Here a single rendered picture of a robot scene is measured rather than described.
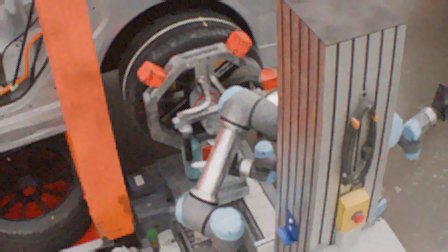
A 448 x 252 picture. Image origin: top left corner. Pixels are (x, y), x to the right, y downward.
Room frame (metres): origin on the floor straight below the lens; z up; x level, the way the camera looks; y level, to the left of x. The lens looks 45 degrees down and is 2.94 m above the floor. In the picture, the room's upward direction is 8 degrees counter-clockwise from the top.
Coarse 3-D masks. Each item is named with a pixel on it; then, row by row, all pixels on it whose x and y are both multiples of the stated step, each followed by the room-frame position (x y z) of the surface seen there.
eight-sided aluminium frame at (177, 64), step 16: (208, 48) 2.34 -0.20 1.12; (224, 48) 2.32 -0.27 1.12; (176, 64) 2.26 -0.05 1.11; (192, 64) 2.27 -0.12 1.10; (240, 64) 2.32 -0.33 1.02; (256, 64) 2.36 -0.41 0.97; (144, 96) 2.26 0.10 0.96; (160, 96) 2.23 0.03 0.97; (160, 128) 2.23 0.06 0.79; (176, 144) 2.25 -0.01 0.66
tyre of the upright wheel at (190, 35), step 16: (176, 16) 2.54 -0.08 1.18; (192, 16) 2.52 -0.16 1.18; (208, 16) 2.53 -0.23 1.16; (224, 16) 2.60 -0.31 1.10; (144, 32) 2.51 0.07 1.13; (176, 32) 2.41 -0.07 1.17; (192, 32) 2.39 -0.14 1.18; (208, 32) 2.39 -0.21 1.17; (224, 32) 2.41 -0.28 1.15; (128, 48) 2.51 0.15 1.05; (144, 48) 2.42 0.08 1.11; (160, 48) 2.35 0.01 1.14; (176, 48) 2.34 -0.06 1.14; (192, 48) 2.36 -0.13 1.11; (128, 64) 2.43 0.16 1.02; (160, 64) 2.32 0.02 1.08; (128, 80) 2.37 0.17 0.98; (128, 96) 2.33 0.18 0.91; (144, 112) 2.30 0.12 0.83; (144, 128) 2.30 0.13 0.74
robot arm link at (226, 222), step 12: (216, 216) 1.48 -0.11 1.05; (228, 216) 1.48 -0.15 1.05; (240, 216) 1.48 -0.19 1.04; (204, 228) 1.47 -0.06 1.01; (216, 228) 1.44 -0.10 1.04; (228, 228) 1.43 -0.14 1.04; (240, 228) 1.43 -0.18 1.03; (216, 240) 1.43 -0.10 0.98; (228, 240) 1.41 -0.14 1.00; (240, 240) 1.43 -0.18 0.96
